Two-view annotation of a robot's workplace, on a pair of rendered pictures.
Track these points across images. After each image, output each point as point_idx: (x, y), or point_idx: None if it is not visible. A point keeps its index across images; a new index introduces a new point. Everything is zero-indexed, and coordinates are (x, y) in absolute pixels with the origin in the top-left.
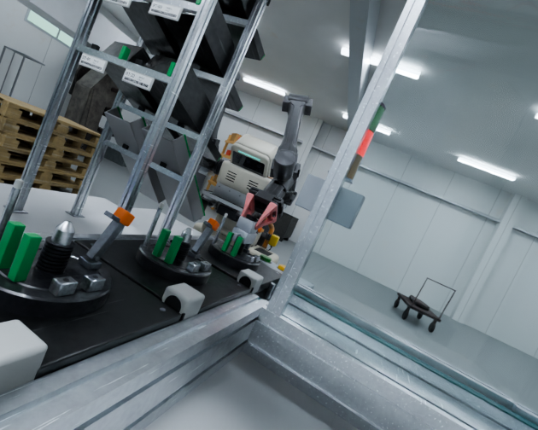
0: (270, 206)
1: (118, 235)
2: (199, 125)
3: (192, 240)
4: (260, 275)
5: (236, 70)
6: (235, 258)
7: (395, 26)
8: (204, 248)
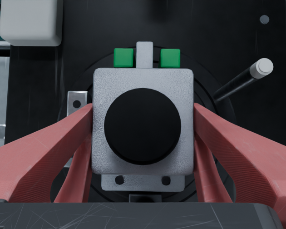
0: (4, 161)
1: None
2: None
3: (285, 100)
4: (10, 30)
5: None
6: (109, 55)
7: None
8: (224, 82)
